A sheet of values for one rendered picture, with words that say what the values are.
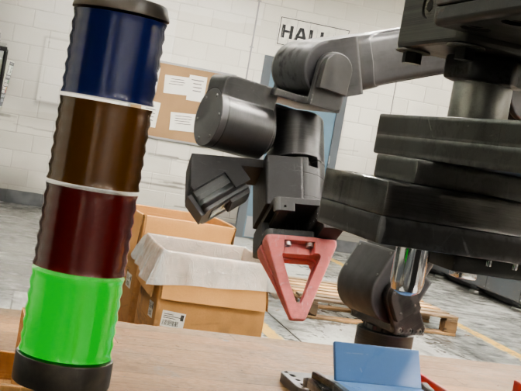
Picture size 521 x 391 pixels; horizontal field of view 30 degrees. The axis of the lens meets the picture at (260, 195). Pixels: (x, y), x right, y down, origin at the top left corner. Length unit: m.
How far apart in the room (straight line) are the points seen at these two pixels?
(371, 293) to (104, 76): 0.66
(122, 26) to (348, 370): 0.41
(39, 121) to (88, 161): 11.00
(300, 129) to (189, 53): 10.61
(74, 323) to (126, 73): 0.10
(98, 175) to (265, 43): 11.36
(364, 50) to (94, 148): 0.62
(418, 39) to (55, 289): 0.32
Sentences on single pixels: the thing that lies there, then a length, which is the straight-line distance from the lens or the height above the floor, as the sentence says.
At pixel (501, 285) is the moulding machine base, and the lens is 9.89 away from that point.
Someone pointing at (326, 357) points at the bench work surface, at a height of 0.90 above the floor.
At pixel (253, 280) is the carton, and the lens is 4.16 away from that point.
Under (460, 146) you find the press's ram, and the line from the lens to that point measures 0.55.
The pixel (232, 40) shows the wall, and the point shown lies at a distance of 11.65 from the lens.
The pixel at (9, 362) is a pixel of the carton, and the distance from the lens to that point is 0.90.
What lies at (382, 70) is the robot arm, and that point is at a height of 1.24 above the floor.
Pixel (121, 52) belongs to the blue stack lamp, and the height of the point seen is 1.17.
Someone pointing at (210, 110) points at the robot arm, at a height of 1.17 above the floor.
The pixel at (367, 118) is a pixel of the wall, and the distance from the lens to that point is 12.08.
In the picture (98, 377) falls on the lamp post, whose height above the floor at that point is 1.05.
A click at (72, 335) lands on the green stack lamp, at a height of 1.06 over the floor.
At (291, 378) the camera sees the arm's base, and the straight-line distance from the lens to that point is 1.05.
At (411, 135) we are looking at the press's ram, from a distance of 0.61.
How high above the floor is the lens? 1.15
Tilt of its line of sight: 3 degrees down
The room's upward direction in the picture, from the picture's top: 10 degrees clockwise
